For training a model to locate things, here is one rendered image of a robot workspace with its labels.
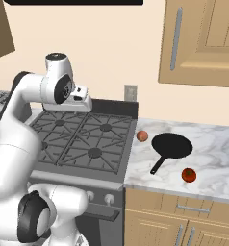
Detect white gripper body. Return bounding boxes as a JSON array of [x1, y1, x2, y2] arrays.
[[41, 96, 93, 113]]

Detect dark grey gas stove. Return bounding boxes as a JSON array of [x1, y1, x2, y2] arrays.
[[25, 98, 140, 246]]

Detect orange-brown onion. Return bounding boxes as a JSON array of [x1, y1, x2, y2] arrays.
[[136, 130, 149, 143]]

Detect white stove knob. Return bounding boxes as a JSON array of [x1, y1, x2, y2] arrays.
[[86, 190, 95, 203], [104, 193, 115, 206]]

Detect black frying pan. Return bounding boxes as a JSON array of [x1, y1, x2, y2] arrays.
[[149, 132, 194, 176]]

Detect red tomato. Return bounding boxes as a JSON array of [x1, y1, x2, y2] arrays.
[[181, 167, 198, 184]]

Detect black range hood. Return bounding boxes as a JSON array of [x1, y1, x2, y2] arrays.
[[3, 0, 144, 7]]

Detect light wood drawer front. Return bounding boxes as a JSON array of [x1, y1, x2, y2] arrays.
[[123, 187, 229, 227]]

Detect light wood base cupboard door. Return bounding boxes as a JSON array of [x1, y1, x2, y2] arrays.
[[123, 209, 189, 246], [183, 218, 229, 246]]

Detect grey wall outlet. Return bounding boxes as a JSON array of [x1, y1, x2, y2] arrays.
[[123, 84, 139, 102]]

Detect dark oven door handle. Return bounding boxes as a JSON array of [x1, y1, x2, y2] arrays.
[[82, 204, 121, 223]]

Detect long grey cupboard handle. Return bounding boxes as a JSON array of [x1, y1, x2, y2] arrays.
[[169, 6, 184, 72]]

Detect light wood wall cupboard door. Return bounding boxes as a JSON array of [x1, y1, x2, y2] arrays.
[[157, 0, 229, 88]]

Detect grey drawer handle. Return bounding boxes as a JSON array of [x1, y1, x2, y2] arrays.
[[176, 204, 212, 215]]

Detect short grey cupboard handle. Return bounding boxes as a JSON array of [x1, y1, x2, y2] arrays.
[[186, 226, 196, 246], [174, 223, 185, 246]]

